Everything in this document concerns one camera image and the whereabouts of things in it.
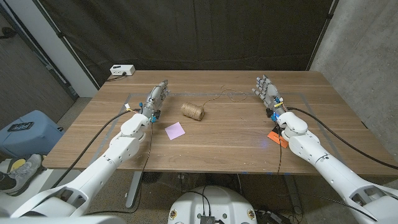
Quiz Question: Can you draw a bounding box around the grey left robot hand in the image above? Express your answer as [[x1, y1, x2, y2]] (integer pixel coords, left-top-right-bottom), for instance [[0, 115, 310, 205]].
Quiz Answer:
[[139, 79, 171, 123]]

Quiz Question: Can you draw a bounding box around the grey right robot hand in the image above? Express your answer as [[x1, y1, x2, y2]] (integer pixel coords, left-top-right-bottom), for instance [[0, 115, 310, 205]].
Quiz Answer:
[[251, 74, 289, 121]]

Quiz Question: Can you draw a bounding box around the brown twine spool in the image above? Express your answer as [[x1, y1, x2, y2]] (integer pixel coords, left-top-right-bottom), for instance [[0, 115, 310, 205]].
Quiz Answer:
[[180, 85, 248, 121]]

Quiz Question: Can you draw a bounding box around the pink sticky note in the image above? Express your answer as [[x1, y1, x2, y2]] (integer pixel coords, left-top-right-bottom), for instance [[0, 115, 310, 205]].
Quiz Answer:
[[164, 121, 186, 141]]

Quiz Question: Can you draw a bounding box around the orange and black package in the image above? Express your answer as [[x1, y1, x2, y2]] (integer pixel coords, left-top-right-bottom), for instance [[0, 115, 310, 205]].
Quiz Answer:
[[267, 126, 289, 149]]

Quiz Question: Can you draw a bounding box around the white power outlet box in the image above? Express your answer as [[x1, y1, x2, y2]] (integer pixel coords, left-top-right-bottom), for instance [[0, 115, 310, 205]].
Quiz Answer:
[[109, 64, 136, 77]]

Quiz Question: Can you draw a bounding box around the black ribbed round object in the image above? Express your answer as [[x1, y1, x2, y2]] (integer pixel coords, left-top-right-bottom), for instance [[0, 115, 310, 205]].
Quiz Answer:
[[141, 171, 163, 185]]

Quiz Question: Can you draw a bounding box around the black backdrop stand pole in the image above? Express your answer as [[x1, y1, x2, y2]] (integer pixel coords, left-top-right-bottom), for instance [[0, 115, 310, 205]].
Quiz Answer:
[[307, 0, 340, 71], [32, 0, 101, 90]]

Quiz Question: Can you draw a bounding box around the black backdrop curtain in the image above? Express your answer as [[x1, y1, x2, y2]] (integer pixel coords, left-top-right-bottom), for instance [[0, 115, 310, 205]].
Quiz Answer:
[[32, 0, 335, 88]]

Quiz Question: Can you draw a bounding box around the grey table leg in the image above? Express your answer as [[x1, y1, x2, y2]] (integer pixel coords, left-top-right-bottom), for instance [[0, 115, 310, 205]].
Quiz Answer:
[[125, 170, 144, 209]]

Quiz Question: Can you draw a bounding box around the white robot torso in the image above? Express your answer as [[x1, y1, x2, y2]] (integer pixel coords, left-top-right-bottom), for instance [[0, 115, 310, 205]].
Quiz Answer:
[[167, 185, 258, 224]]

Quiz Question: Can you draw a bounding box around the grey power strip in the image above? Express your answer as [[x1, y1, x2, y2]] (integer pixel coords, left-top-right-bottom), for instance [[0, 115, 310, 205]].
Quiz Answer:
[[257, 210, 292, 224]]

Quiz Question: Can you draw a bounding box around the blue plastic container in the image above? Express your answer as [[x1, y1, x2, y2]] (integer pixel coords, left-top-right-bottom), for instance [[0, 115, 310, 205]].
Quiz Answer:
[[0, 110, 65, 158]]

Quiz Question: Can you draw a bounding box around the grey sneaker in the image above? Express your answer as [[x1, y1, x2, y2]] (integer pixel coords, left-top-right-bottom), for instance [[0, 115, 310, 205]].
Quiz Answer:
[[0, 153, 44, 194]]

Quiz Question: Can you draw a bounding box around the yellow insole black shoe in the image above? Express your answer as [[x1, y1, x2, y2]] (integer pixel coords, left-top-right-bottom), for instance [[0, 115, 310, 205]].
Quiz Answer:
[[9, 157, 28, 172]]

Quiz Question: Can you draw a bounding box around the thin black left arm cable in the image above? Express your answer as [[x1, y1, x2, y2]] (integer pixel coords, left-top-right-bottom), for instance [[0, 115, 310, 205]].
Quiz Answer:
[[86, 121, 154, 215]]

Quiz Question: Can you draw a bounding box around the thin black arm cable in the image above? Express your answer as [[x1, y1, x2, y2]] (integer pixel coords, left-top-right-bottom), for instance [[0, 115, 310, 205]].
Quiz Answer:
[[86, 121, 154, 215], [275, 124, 282, 175]]

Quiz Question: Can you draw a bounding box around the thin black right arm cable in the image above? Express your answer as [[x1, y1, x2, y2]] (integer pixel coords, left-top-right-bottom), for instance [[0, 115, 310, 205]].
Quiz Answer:
[[275, 124, 282, 175]]

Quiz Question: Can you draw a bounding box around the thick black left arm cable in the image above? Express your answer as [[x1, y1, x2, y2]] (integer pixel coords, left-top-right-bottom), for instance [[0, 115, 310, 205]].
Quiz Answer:
[[51, 109, 139, 189]]

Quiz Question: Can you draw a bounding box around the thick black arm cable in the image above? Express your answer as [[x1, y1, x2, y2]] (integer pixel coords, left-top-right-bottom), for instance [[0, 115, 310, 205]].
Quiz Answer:
[[286, 106, 398, 171], [51, 109, 139, 189]]

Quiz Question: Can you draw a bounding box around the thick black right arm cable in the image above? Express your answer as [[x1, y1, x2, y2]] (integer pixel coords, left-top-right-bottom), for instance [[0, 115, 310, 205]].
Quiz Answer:
[[286, 106, 398, 171]]

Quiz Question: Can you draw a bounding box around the black torso cable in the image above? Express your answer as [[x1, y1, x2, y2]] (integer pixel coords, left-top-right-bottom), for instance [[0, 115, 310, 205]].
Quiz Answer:
[[185, 185, 213, 218]]

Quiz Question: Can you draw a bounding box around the black door handle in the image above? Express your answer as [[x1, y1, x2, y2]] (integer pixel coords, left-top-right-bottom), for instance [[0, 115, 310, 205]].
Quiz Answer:
[[0, 26, 18, 40]]

